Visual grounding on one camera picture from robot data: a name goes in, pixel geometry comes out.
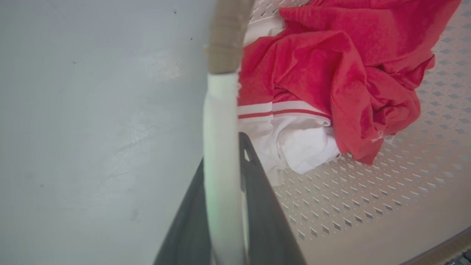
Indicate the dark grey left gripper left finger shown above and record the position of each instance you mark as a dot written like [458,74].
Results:
[186,228]

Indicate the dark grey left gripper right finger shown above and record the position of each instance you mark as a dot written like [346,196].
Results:
[270,224]

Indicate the white garment with red stripes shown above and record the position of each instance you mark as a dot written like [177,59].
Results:
[294,136]

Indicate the red cloth garment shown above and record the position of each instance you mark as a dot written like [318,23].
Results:
[342,66]

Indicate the white perforated laundry basket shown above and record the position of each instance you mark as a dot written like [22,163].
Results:
[368,198]

